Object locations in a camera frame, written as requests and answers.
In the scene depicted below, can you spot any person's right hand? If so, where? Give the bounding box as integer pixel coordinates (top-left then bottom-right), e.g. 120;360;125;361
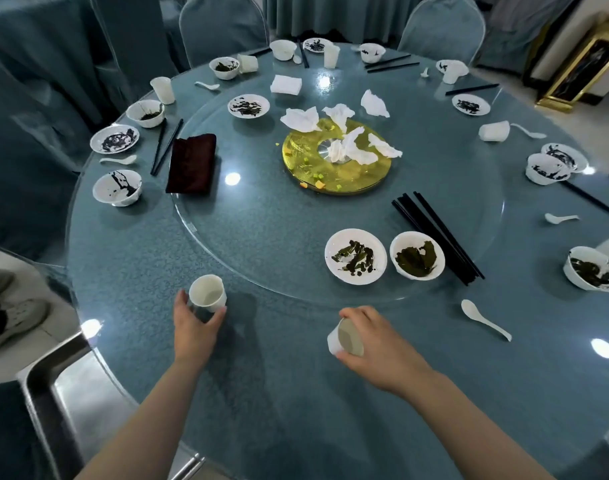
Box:
336;305;435;399

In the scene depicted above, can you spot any metal tray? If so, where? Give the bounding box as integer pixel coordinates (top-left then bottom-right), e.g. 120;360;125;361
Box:
15;330;208;480

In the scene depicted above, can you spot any blue draped curtain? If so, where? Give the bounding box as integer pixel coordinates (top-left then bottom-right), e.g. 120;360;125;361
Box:
477;0;583;75

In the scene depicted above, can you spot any gold standing bin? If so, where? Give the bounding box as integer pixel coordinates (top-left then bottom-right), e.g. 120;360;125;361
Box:
535;12;609;114

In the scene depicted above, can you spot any bundle of black chopsticks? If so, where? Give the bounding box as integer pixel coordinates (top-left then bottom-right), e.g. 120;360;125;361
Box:
391;191;486;287

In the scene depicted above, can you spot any crumpled white tissue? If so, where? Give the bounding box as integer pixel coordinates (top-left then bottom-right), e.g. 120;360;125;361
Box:
360;89;391;119
280;106;323;133
322;103;357;134
367;133;404;159
326;126;379;166

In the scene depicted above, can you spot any folded white napkin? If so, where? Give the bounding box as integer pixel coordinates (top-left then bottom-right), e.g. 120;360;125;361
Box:
270;74;303;97

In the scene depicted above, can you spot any dark red cloth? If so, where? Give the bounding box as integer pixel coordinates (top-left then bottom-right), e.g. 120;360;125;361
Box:
165;133;218;195

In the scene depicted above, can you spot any round blue table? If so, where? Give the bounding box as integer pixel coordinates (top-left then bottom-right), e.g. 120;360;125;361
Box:
66;42;609;480

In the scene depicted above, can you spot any person's left forearm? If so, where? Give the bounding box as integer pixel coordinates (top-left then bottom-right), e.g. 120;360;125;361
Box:
74;362;210;480

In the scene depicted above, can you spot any blue pleated table skirt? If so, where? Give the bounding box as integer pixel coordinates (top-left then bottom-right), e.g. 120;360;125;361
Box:
262;0;421;45

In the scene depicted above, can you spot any person's left hand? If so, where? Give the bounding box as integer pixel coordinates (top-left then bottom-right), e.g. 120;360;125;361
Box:
172;288;229;371

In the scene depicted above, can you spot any person's right forearm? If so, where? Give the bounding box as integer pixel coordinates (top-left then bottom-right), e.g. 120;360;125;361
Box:
399;372;555;480

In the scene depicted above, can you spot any yellow round disc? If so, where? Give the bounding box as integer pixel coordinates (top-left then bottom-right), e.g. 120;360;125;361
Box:
282;118;393;197

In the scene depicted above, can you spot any round glass turntable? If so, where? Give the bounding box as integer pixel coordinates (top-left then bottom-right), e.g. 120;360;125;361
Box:
172;77;505;308

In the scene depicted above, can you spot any blue clothed background table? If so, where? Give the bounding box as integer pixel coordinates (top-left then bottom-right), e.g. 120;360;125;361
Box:
0;0;115;131

